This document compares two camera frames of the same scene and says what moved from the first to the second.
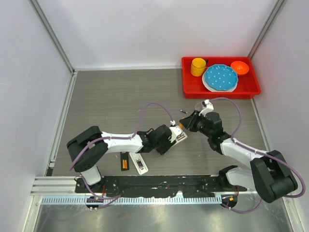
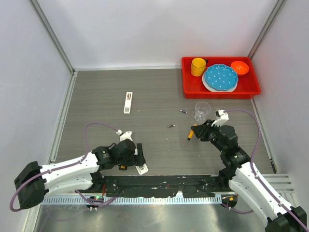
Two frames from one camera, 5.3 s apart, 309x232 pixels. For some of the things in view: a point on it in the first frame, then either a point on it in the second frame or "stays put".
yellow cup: [198, 66] stays put
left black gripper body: [162, 148] -> [129, 161]
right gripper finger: [186, 122] -> [198, 130]
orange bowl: [240, 67] stays put
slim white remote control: [180, 137] -> [128, 103]
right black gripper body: [199, 124] -> [212, 132]
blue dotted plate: [221, 77] stays put
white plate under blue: [210, 89] stays put
